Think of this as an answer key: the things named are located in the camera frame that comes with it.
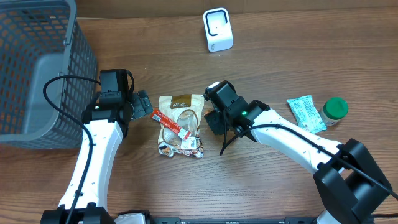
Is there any red stick sachet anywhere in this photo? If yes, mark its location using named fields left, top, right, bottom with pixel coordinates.
left=151, top=109, right=191, bottom=140

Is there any brown white snack bag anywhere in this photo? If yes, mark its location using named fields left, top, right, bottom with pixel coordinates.
left=151, top=94, right=205, bottom=159

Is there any teal orange snack packet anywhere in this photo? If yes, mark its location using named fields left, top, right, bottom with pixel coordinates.
left=287, top=95, right=326, bottom=134

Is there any green lid jar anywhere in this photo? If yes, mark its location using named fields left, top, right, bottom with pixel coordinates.
left=320, top=97, right=349, bottom=126

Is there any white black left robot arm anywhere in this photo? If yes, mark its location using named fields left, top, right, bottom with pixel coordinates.
left=40, top=69, right=153, bottom=223

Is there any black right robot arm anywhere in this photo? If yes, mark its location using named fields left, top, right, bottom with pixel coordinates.
left=203, top=80, right=397, bottom=223

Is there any white barcode scanner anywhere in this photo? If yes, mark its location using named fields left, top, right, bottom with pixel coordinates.
left=203, top=7, right=233, bottom=52

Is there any grey plastic mesh basket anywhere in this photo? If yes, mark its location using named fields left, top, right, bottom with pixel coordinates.
left=1, top=1, right=98, bottom=149

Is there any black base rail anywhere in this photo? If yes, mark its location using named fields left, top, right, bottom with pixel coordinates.
left=118, top=211, right=318, bottom=224

